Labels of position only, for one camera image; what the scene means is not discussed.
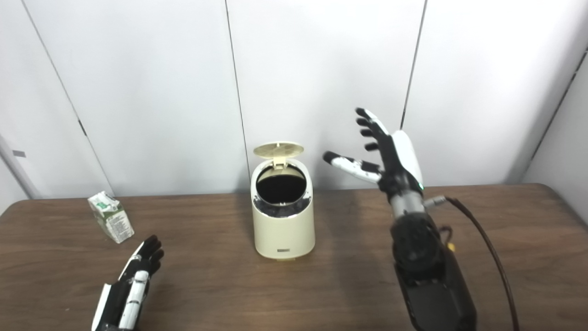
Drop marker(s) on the small grey wall label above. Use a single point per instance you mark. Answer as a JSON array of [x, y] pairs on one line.
[[19, 153]]

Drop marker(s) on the white green milk carton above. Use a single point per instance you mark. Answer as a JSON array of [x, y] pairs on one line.
[[115, 223]]

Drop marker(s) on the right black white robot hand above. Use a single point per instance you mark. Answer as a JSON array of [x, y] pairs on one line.
[[399, 161]]

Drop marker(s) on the cream-colored bin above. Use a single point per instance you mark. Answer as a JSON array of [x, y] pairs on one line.
[[285, 234]]

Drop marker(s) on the cream round bin lid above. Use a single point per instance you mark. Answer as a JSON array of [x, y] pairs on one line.
[[279, 150]]

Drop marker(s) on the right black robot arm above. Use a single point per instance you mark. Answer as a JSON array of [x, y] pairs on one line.
[[427, 285]]

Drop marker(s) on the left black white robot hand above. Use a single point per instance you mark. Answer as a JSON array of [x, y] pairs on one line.
[[121, 299]]

